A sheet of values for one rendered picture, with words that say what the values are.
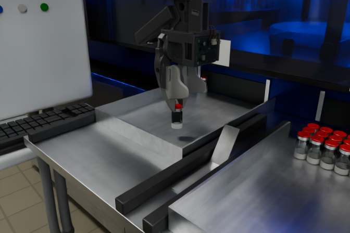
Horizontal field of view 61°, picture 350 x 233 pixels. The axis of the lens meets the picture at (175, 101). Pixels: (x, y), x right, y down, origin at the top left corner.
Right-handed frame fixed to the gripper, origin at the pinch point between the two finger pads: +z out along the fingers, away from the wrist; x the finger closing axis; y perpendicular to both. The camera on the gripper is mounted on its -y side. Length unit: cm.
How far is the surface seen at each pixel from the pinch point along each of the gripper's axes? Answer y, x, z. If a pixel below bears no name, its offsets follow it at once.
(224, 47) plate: -2.4, 19.1, -7.6
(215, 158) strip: 11.3, -1.7, 6.9
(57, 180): -63, 1, 50
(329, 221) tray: 30.4, -3.2, 7.6
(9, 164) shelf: -30.7, -22.2, 17.2
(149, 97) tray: -17.6, 9.1, 5.9
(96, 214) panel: -71, 20, 83
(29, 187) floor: -135, 12, 96
